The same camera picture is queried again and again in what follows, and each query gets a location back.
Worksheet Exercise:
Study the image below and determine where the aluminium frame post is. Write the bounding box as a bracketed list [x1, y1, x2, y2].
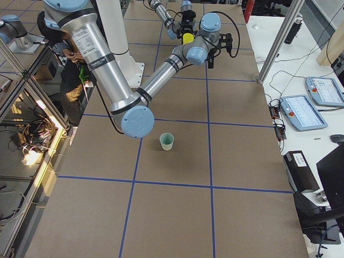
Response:
[257, 0, 305, 84]

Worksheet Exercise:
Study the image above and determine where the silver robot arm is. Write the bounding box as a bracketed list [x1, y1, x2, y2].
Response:
[148, 1, 196, 44]
[44, 1, 221, 138]

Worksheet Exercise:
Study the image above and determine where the light green plastic cup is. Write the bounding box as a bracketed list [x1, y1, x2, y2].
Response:
[159, 132, 174, 151]

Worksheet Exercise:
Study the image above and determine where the yellow plastic cup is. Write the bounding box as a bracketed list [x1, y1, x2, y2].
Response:
[182, 33, 194, 45]

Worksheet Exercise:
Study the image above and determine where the clear tape roll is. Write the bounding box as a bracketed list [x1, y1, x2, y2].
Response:
[252, 23, 259, 30]

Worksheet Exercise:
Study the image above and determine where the black box on desk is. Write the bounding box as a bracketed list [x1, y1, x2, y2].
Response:
[283, 150, 320, 194]

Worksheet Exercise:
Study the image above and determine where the blue teach pendant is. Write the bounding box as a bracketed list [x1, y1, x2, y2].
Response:
[280, 95, 328, 131]
[306, 77, 343, 108]

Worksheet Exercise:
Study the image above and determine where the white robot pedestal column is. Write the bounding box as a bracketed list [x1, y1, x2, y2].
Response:
[96, 0, 145, 88]

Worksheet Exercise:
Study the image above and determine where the far blue teach pendant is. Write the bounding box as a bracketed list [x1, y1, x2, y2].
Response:
[306, 77, 343, 108]

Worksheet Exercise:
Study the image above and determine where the black monitor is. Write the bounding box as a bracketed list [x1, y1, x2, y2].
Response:
[317, 145, 343, 208]

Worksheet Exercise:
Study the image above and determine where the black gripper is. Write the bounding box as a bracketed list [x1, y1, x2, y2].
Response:
[177, 11, 196, 37]
[206, 46, 219, 68]

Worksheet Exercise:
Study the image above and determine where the seated person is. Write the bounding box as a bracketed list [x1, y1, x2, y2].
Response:
[37, 11, 90, 127]

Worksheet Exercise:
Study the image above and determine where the near blue teach pendant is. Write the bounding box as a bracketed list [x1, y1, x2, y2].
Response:
[280, 95, 328, 131]

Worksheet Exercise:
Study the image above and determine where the black computer mouse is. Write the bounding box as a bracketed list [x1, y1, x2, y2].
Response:
[330, 134, 344, 145]

